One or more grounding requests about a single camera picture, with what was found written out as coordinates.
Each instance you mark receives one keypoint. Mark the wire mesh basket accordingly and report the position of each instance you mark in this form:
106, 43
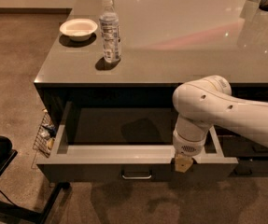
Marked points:
44, 139

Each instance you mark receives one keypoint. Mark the white bowl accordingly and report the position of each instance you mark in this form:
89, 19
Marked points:
78, 29

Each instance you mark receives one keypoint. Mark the grey drawer cabinet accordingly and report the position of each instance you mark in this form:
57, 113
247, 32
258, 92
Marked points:
164, 44

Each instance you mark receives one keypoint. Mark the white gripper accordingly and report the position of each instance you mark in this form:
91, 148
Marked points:
186, 146

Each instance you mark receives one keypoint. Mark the clear plastic water bottle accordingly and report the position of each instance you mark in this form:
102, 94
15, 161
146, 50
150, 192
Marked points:
110, 32

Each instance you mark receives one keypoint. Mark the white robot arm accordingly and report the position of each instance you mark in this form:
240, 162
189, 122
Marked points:
204, 103

